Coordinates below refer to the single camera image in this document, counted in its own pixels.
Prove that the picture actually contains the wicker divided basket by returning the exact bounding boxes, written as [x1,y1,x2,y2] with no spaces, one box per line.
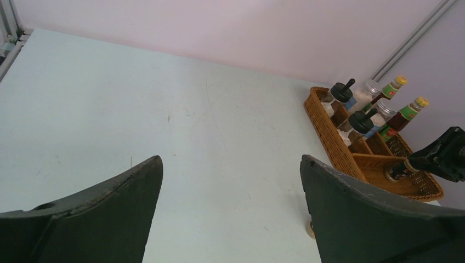
[304,87,444,202]

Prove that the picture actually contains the aluminium corner frame left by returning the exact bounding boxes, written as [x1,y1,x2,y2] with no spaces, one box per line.
[1,0,33,81]

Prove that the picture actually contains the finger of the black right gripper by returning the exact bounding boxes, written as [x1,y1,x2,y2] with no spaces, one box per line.
[407,127,464,182]

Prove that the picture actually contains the aluminium corner frame right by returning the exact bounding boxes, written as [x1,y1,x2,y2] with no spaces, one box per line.
[369,0,459,82]

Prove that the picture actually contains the large black-lid jar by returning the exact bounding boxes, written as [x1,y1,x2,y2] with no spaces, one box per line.
[321,78,356,117]

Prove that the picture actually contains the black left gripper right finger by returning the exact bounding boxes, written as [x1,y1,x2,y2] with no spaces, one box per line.
[300,155,464,262]

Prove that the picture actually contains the yellow-cap sauce bottle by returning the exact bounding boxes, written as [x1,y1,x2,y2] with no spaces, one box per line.
[362,75,408,112]
[378,96,429,142]

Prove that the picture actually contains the aluminium corner frame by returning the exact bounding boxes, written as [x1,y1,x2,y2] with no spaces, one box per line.
[369,0,459,82]
[1,0,33,81]

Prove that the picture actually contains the blue-label silver-lid jar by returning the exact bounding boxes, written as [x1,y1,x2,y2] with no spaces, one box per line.
[363,98,398,140]
[344,79,382,115]

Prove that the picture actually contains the black-spout-lid jar white beads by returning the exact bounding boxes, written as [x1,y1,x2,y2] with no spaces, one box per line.
[337,108,378,147]

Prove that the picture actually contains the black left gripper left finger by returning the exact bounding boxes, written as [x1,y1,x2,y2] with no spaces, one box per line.
[1,156,163,262]

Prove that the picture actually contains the small black-lid spice jar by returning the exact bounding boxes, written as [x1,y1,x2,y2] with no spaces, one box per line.
[384,159,419,182]

